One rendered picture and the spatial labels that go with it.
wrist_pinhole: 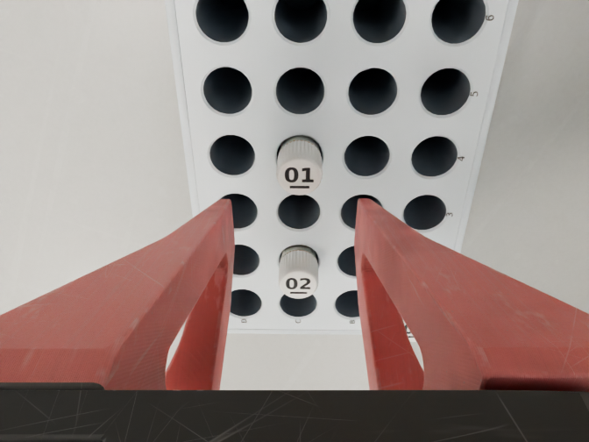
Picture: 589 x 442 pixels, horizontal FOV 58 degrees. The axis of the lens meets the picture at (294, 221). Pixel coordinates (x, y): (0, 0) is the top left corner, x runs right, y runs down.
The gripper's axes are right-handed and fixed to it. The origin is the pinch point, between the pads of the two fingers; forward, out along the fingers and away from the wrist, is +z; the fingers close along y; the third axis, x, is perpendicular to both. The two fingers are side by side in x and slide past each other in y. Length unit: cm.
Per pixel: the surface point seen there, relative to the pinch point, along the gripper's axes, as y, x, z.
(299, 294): -0.1, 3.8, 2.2
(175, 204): 4.6, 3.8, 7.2
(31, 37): 8.4, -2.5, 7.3
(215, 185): 2.3, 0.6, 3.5
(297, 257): -0.1, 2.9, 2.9
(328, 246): -1.1, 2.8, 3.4
